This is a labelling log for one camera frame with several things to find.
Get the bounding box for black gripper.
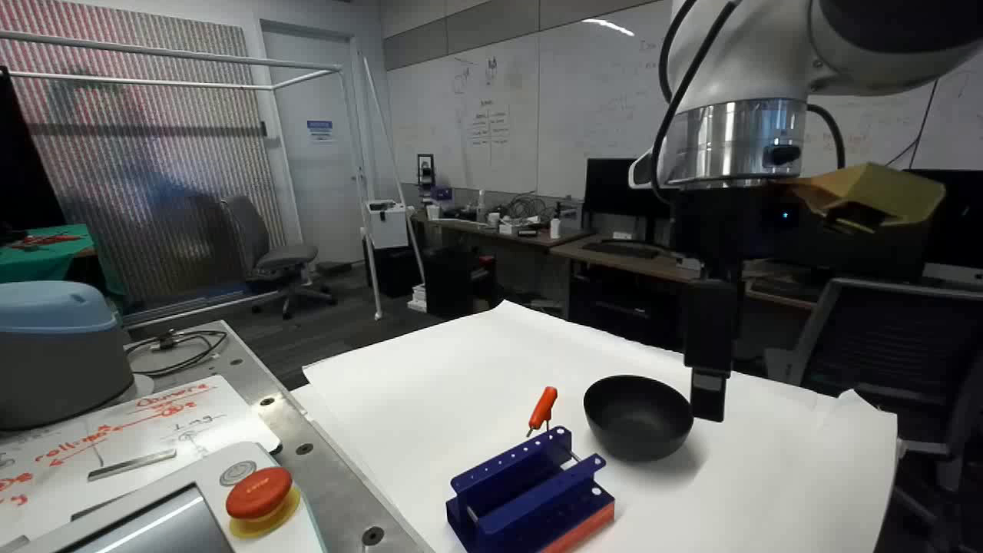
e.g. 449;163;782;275
669;187;789;422

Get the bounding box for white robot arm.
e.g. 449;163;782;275
626;0;983;422

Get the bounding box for black bowl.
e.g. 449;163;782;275
583;376;693;462

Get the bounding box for wooden desk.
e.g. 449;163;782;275
553;237;703;326

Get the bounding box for white paper sheet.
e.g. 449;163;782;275
297;302;896;553

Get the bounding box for orange marker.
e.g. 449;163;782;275
524;386;558;437

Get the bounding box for blue tool holder rack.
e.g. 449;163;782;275
445;427;613;553

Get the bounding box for dark mesh chair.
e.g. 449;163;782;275
785;275;983;553

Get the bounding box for black computer monitor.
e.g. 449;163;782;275
583;160;669;239

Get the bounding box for cardboard box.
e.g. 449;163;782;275
792;163;947;233

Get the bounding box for red emergency stop button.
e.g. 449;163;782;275
225;468;292;518

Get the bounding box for grey office chair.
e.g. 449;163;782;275
221;196;334;321

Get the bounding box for white control pendant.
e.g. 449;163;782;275
14;442;328;553

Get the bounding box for white door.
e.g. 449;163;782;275
263;25;362;263

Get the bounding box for white board with red writing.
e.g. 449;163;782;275
0;376;279;544

